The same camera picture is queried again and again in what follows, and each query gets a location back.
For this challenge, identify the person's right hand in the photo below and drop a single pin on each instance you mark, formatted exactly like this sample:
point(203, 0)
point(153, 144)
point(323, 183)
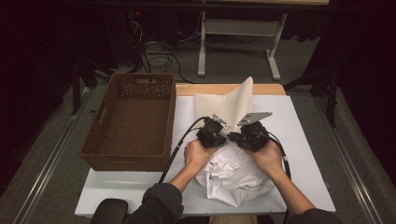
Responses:
point(267, 158)

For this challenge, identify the white flat board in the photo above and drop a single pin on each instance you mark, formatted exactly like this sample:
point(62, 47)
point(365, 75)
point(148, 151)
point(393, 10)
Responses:
point(295, 140)

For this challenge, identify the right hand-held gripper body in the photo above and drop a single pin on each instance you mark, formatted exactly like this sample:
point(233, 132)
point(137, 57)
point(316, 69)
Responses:
point(253, 137)

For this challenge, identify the black metal stand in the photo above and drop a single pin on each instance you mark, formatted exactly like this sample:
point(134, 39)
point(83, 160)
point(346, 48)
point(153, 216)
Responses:
point(332, 102)
point(75, 93)

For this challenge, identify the person's left hand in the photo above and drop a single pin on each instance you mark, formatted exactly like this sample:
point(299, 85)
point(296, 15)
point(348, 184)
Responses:
point(197, 155)

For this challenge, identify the brown woven basket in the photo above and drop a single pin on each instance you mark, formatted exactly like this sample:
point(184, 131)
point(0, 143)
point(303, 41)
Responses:
point(93, 152)

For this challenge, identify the white shirt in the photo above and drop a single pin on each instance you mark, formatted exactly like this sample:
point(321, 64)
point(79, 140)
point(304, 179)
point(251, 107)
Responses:
point(233, 180)

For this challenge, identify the black device with red light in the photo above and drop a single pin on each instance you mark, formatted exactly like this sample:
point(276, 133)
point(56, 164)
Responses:
point(138, 13)

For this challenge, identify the person's beige pants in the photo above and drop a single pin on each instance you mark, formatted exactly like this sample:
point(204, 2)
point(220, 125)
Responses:
point(233, 220)

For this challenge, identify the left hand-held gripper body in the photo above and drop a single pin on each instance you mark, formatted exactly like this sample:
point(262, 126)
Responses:
point(210, 133)

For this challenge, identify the metal floor rail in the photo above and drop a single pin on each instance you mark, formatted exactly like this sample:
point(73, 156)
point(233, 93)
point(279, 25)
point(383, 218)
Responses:
point(353, 169)
point(46, 169)

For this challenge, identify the white metal desk frame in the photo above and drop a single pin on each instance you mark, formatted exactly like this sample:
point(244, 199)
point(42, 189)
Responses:
point(239, 27)

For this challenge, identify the beige mesh laundry bag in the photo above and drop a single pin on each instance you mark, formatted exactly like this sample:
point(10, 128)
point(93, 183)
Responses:
point(233, 102)

